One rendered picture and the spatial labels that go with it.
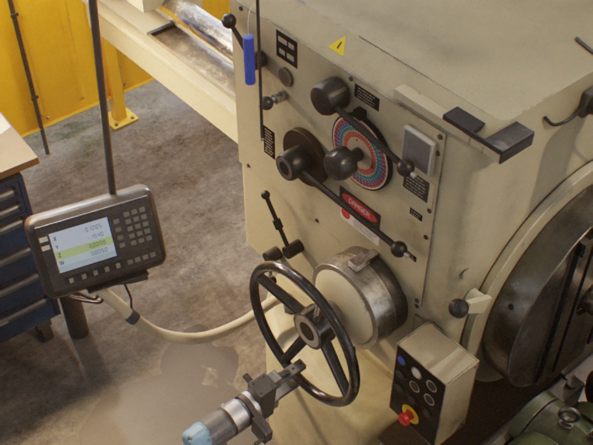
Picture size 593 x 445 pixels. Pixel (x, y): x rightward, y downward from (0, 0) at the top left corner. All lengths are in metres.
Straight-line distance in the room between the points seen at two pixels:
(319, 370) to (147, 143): 2.17
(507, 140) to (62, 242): 1.23
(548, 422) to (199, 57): 1.72
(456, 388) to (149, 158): 2.89
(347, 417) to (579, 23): 1.37
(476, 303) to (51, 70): 3.02
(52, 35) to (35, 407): 1.78
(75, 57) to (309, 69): 2.71
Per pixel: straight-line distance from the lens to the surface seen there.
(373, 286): 2.00
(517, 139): 1.64
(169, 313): 3.81
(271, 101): 2.02
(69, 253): 2.40
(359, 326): 2.04
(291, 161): 2.02
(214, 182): 4.39
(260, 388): 2.08
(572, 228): 1.99
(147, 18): 3.26
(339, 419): 2.80
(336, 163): 1.83
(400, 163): 1.74
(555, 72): 1.82
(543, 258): 1.98
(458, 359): 1.96
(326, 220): 2.15
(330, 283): 2.04
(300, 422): 3.07
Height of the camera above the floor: 2.86
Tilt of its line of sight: 44 degrees down
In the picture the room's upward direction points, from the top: straight up
